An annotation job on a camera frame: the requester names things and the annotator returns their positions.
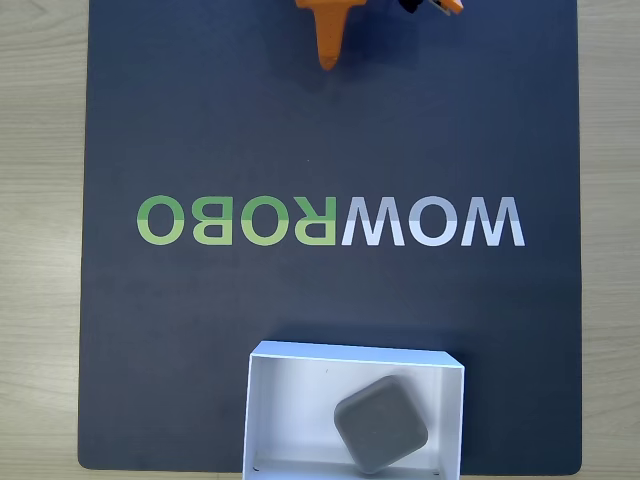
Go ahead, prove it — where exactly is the grey square usb charger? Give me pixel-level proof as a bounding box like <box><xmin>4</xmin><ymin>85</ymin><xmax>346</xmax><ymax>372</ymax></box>
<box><xmin>333</xmin><ymin>374</ymin><xmax>430</xmax><ymax>475</ymax></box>

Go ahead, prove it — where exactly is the dark mat with WOWROBO print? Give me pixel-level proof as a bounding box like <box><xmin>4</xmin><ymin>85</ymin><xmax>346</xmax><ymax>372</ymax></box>
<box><xmin>77</xmin><ymin>0</ymin><xmax>584</xmax><ymax>474</ymax></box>

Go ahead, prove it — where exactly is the white cardboard box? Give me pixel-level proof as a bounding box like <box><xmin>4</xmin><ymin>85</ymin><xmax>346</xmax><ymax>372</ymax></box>
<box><xmin>242</xmin><ymin>340</ymin><xmax>467</xmax><ymax>480</ymax></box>

